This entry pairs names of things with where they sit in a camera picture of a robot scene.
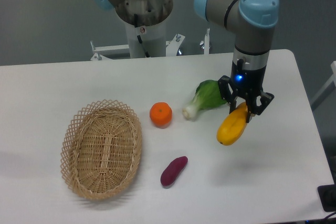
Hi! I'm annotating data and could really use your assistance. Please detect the white frame at right edge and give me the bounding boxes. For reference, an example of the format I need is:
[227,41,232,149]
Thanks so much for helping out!
[310,61,335,111]

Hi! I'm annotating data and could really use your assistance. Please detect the orange fruit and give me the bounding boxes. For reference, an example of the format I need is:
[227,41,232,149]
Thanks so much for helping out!
[150,102,173,127]

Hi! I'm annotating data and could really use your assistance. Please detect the black device at table edge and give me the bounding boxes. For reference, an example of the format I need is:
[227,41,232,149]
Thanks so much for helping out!
[317,184,335,212]

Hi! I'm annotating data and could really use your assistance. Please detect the black cable on pedestal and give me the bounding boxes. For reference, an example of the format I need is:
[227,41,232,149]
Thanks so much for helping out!
[133,13,151,58]

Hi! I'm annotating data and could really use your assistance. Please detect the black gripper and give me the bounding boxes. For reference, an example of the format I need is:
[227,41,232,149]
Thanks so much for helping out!
[217,62,274,123]

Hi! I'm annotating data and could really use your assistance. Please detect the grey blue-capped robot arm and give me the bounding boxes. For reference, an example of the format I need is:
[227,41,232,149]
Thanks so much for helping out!
[94,0,279,121]

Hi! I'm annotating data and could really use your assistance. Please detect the woven wicker basket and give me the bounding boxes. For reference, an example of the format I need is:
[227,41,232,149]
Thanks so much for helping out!
[60,100,142,200]

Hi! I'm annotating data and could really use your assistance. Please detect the green bok choy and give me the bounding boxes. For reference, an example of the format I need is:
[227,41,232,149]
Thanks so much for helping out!
[182,80,227,120]

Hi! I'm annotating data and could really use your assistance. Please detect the purple sweet potato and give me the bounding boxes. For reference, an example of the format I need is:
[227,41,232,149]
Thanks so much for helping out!
[160,156,188,187]

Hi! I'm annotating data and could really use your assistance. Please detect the yellow mango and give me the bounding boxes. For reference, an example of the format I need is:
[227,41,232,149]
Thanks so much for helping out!
[216,102,248,146]

